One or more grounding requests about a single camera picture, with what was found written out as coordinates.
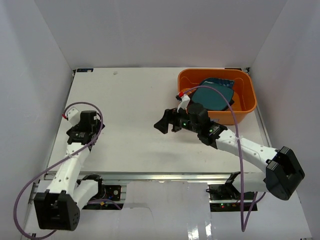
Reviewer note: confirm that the dark blue shell plate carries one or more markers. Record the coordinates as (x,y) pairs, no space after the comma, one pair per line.
(219,81)

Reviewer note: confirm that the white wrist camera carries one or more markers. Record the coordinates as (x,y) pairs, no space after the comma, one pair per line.
(184,101)
(72,116)

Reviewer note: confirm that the teal square plate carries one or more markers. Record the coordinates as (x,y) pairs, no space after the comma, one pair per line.
(212,100)

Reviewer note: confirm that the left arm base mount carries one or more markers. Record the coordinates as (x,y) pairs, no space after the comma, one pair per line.
(109,199)

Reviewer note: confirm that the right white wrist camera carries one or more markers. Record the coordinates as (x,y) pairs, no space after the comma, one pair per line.
(184,101)

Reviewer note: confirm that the orange plastic bin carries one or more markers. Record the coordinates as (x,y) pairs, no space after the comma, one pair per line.
(244,97)

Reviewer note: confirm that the blue table label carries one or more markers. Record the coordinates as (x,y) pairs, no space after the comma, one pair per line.
(84,70)

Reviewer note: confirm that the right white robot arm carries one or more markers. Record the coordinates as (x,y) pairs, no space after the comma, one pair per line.
(280,172)

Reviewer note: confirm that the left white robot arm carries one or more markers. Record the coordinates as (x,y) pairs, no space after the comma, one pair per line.
(58,208)

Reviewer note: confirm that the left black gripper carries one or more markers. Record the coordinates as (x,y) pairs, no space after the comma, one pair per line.
(99,127)

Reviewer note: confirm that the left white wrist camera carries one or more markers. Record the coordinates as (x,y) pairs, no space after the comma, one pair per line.
(72,116)

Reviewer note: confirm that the aluminium table front rail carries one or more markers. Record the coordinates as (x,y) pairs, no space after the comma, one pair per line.
(160,176)

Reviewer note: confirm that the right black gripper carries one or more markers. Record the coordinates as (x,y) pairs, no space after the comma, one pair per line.
(171,117)

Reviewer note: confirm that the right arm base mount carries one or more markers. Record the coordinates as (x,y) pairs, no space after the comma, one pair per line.
(225,191)

